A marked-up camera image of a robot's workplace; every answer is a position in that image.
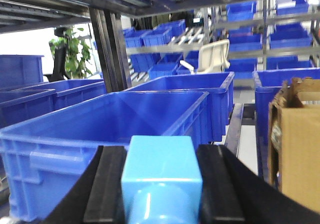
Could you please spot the cream plastic chair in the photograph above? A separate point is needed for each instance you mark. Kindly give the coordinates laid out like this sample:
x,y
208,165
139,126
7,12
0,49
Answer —
x,y
213,58

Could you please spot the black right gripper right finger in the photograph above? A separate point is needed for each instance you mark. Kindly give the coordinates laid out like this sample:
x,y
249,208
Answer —
x,y
233,194

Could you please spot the light blue block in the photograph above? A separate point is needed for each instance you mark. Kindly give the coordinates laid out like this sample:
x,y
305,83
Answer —
x,y
161,181

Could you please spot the green potted plant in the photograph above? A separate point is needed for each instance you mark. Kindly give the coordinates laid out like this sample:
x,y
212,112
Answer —
x,y
70,55

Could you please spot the large blue plastic bin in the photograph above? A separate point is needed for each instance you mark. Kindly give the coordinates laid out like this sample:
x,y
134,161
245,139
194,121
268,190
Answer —
x,y
43,157

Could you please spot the blue bin left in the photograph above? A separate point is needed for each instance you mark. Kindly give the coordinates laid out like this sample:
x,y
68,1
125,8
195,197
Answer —
x,y
24,103

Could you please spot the black rack upright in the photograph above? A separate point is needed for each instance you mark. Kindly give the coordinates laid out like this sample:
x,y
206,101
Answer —
x,y
110,41

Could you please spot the torn cardboard box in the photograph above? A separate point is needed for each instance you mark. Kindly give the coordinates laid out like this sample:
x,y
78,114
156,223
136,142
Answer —
x,y
294,141

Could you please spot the blue bin right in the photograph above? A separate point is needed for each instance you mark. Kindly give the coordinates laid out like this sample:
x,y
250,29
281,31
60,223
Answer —
x,y
267,84

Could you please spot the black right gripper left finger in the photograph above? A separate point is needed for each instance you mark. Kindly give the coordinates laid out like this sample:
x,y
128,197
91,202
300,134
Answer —
x,y
96,197

